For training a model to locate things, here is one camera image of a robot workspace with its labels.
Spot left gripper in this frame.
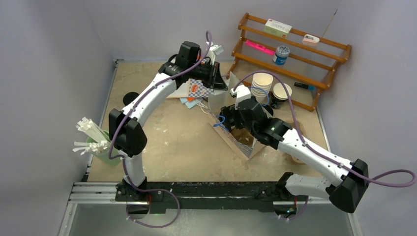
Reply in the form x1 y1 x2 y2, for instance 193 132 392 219
188 60 228 90

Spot checkered paper bag blue handles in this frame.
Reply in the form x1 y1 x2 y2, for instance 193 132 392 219
208 90 265 162

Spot brown pulp cup carrier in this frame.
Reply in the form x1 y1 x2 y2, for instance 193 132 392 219
231 129 254 146

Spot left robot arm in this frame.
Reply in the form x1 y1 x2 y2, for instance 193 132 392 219
109 41 228 201

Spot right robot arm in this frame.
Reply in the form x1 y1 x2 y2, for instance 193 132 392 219
219 98 369 213

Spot stack of flat paper bags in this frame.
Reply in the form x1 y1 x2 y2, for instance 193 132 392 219
167 79 214 114

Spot stack of white paper cups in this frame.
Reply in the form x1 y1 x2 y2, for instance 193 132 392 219
250 73 273 106

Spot dark paper cup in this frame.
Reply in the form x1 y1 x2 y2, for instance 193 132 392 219
270 83 292 109

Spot wooden shelf rack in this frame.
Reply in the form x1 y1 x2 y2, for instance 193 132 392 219
226 12 352 112

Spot pink highlighter pen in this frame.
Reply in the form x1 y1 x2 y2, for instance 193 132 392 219
245 40 275 56

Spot stack of pulp carriers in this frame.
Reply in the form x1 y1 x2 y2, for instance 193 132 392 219
284 119 305 165

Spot blue white jar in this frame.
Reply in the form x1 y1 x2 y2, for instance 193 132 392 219
273 45 290 65

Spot black blue marker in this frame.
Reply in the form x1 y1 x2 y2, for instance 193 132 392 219
294 82 315 90

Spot white green box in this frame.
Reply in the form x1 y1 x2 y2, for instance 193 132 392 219
263 19 292 38

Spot stack of black lids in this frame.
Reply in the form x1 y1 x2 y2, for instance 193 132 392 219
122 92 139 106

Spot white pink small device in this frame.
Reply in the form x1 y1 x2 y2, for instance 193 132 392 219
301 34 320 47

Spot wrapped white straws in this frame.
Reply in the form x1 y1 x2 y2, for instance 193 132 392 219
72 117 111 155

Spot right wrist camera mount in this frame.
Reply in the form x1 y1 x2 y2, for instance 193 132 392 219
229 85 251 110

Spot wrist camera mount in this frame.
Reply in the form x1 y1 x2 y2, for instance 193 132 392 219
229 85 251 110
207 44 224 65

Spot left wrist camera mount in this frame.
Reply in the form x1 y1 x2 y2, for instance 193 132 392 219
207 44 224 65

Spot black aluminium base frame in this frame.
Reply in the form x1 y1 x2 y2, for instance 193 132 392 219
68 180 339 217

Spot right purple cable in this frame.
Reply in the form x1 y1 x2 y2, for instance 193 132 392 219
231 70 417 222

